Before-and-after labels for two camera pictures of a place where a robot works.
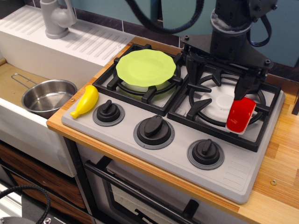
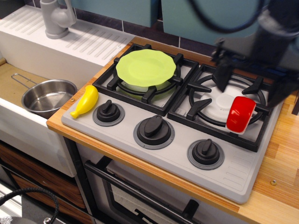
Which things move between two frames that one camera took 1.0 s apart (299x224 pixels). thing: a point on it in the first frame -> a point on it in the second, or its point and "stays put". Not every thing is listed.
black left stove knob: [109, 114] stays put
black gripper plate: [200, 44] -> [239, 49]
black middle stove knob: [153, 133] stays put
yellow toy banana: [89, 100] stays put
